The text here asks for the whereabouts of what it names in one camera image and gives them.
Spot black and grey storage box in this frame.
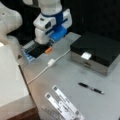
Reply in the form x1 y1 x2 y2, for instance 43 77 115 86
70 32 120 75

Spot black tray with blue edge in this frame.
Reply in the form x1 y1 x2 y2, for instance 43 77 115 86
22 41 49 62

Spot upper metal ruler strip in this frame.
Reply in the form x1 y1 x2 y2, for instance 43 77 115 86
52 85 85 120

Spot wooden shelf block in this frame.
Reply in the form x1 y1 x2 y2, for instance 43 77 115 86
0 45 40 120

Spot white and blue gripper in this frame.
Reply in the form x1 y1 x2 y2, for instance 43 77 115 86
33 9 72 44

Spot clear plastic ruler strip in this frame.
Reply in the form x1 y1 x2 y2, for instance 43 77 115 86
42 106 61 120

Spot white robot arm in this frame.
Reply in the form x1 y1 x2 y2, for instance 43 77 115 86
23 0 72 44

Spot black pen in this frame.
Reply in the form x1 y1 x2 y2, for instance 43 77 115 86
78 83 104 94

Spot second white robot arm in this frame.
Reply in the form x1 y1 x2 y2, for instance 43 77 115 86
0 1 22 59

